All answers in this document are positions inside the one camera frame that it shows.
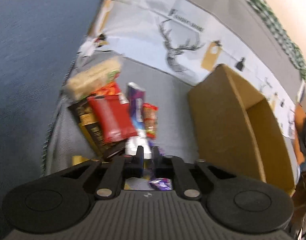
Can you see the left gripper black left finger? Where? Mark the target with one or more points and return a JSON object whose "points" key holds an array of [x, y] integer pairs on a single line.
{"points": [[134, 164]]}

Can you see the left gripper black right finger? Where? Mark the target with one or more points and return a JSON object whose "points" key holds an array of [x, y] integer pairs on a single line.
{"points": [[162, 166]]}

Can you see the purple and white snack pack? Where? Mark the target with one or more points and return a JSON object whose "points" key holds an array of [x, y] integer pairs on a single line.
{"points": [[136, 98]]}

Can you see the small red spicy snack pack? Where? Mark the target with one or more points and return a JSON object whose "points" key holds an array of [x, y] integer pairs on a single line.
{"points": [[150, 120]]}

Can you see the pale rice-crisp snack pack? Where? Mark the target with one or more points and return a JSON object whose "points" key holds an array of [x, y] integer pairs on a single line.
{"points": [[88, 81]]}

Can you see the large red snack bag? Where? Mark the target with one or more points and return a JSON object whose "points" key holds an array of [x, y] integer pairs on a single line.
{"points": [[113, 117]]}

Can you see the black and gold snack box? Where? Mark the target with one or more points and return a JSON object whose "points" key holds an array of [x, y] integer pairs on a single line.
{"points": [[91, 129]]}

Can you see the orange snack bag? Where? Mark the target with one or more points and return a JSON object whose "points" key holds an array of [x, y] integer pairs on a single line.
{"points": [[111, 88]]}

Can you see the brown cardboard box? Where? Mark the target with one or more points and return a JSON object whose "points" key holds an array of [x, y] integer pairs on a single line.
{"points": [[236, 130]]}

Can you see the orange cushion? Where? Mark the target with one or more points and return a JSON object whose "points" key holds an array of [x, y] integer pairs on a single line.
{"points": [[300, 150]]}

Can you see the blue fabric sofa armrest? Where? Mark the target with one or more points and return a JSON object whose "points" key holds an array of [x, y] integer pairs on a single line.
{"points": [[38, 41]]}

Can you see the green checkered blanket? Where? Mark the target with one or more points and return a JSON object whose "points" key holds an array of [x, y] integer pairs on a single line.
{"points": [[275, 27]]}

